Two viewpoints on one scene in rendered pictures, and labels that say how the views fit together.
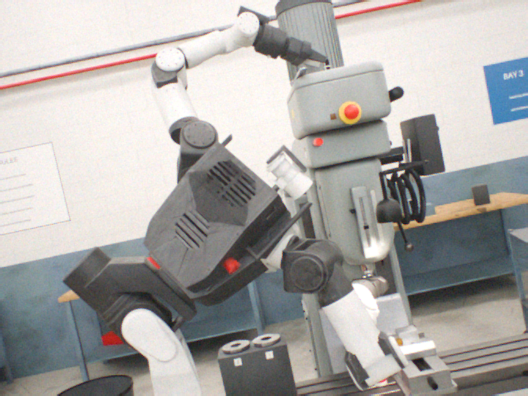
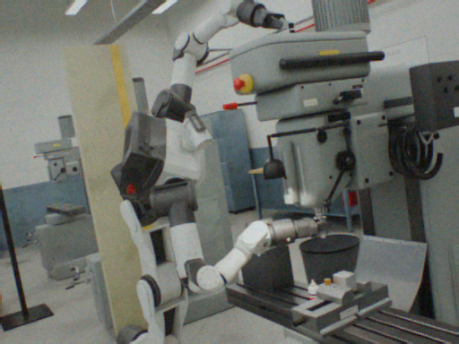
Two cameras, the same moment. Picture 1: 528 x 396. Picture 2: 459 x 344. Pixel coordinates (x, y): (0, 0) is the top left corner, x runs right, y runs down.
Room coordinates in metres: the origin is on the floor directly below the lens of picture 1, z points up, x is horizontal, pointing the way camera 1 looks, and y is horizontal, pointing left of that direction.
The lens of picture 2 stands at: (0.67, -1.52, 1.62)
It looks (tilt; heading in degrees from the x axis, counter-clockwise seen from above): 5 degrees down; 60
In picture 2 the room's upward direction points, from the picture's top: 9 degrees counter-clockwise
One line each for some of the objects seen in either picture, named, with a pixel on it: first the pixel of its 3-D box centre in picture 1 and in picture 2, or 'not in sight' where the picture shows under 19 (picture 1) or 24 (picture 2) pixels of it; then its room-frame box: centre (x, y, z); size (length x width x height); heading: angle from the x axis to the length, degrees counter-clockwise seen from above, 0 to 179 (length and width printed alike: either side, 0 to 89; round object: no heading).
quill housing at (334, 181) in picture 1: (356, 210); (312, 159); (1.78, -0.26, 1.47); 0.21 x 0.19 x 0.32; 90
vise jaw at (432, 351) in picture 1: (413, 349); (334, 292); (1.72, -0.34, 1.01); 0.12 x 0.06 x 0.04; 90
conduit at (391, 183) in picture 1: (397, 199); (407, 150); (2.04, -0.46, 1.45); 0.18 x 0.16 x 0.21; 0
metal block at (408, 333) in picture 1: (407, 338); (345, 282); (1.78, -0.34, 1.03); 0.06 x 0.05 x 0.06; 90
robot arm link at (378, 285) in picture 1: (364, 292); (296, 230); (1.69, -0.23, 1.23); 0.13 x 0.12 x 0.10; 66
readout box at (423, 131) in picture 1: (423, 145); (442, 95); (2.08, -0.60, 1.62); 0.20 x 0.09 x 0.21; 0
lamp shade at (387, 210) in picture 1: (387, 209); (273, 167); (1.56, -0.32, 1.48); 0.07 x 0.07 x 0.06
